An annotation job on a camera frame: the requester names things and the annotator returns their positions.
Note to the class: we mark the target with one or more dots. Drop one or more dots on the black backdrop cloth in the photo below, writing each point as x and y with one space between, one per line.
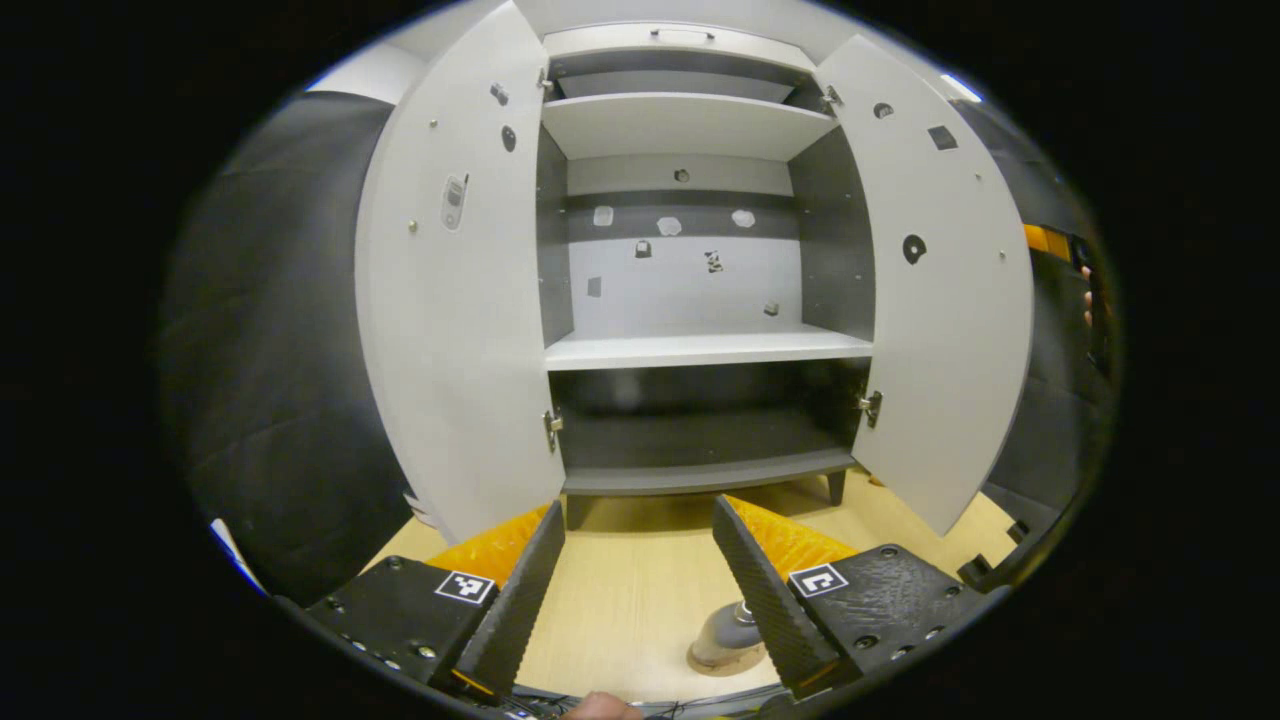
1050 420
280 350

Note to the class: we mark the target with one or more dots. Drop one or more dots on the white cabinet shelf board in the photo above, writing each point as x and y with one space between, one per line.
680 125
700 350

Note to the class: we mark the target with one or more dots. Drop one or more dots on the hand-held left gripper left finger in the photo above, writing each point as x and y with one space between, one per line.
520 610

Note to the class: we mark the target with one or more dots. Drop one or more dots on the small ceiling light panel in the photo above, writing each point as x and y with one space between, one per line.
960 88

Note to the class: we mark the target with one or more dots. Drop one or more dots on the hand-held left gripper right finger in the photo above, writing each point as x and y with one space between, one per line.
765 610

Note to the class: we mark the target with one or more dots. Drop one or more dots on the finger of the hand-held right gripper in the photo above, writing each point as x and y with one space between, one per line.
1045 242

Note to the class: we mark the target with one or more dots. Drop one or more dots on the silver bottle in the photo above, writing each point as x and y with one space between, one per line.
730 630

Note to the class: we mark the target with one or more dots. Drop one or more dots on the grey cabinet drawer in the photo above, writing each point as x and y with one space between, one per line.
600 45

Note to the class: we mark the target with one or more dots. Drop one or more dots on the grey cabinet door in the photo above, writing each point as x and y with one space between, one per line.
950 330
460 330

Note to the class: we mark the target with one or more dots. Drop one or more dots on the grey cabinet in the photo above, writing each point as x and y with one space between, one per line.
680 290

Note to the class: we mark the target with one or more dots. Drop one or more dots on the round coaster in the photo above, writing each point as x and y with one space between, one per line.
715 668

